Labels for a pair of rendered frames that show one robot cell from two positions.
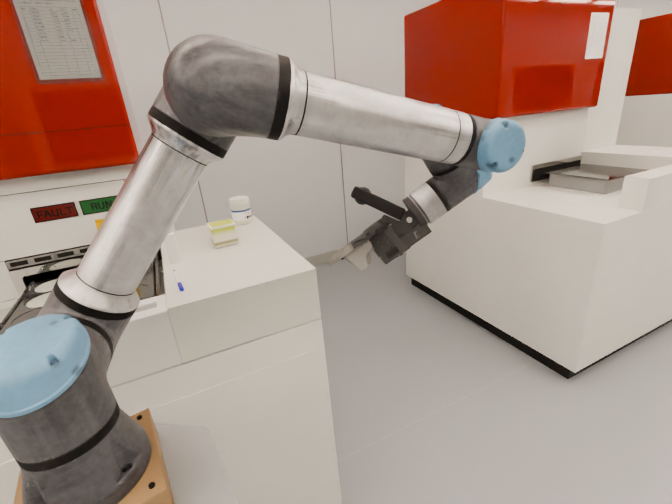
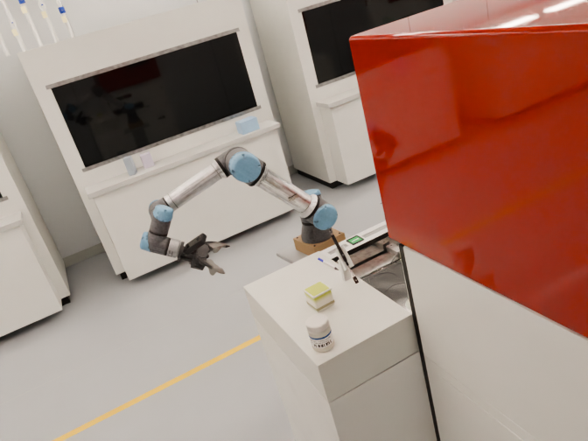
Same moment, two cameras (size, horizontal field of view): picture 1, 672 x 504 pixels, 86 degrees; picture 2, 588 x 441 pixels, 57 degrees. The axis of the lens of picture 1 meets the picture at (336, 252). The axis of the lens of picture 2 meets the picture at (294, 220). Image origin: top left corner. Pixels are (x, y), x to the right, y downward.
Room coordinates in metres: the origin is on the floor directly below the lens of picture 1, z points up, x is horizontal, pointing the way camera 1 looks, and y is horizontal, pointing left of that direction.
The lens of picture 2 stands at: (2.67, 0.45, 1.99)
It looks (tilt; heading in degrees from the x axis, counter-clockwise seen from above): 23 degrees down; 184
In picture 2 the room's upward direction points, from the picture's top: 16 degrees counter-clockwise
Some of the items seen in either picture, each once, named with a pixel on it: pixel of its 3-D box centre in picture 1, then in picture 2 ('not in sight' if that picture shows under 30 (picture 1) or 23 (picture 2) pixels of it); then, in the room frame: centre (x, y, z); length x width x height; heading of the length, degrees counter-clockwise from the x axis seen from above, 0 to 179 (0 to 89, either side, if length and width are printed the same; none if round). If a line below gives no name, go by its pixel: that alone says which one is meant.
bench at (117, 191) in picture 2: not in sight; (170, 136); (-2.12, -0.77, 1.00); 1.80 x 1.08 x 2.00; 114
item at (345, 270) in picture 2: (169, 238); (346, 265); (0.98, 0.46, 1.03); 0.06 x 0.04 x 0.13; 24
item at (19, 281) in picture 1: (94, 267); not in sight; (1.16, 0.83, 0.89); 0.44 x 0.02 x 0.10; 114
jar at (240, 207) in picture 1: (240, 210); (319, 332); (1.31, 0.34, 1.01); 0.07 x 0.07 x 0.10
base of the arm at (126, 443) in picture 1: (81, 449); (315, 227); (0.37, 0.37, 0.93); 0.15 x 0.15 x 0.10
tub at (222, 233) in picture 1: (222, 233); (318, 297); (1.09, 0.35, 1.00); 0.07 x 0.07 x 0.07; 27
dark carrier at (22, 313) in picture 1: (90, 289); (424, 278); (0.98, 0.73, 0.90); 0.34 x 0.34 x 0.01; 24
